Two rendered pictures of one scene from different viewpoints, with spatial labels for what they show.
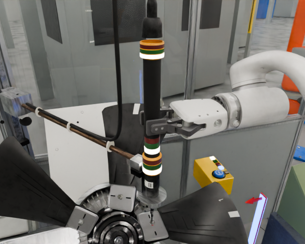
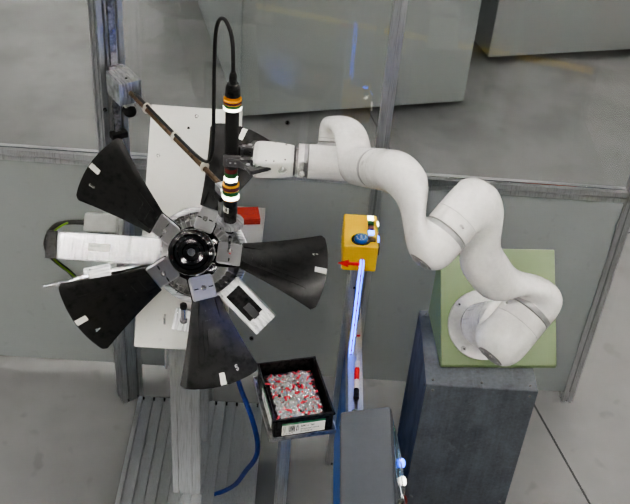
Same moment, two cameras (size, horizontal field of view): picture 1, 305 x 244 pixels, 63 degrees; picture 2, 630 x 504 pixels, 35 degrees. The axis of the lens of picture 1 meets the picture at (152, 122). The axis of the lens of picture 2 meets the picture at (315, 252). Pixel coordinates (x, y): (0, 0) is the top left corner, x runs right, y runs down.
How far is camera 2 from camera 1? 196 cm
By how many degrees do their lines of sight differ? 17
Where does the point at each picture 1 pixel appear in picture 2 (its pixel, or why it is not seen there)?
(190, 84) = (389, 94)
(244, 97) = (316, 152)
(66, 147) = (169, 155)
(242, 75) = (322, 132)
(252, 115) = (318, 170)
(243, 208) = not seen: hidden behind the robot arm
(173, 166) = not seen: hidden behind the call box
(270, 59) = (332, 127)
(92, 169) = (193, 189)
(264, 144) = (542, 232)
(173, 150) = (350, 197)
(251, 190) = not seen: hidden behind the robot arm
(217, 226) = (293, 273)
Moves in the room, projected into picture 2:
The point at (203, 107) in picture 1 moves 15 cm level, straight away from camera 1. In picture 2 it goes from (276, 153) to (308, 128)
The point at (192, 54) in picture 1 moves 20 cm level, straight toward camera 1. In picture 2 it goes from (395, 48) to (367, 74)
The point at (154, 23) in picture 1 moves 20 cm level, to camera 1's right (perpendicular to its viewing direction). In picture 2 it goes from (232, 89) to (314, 108)
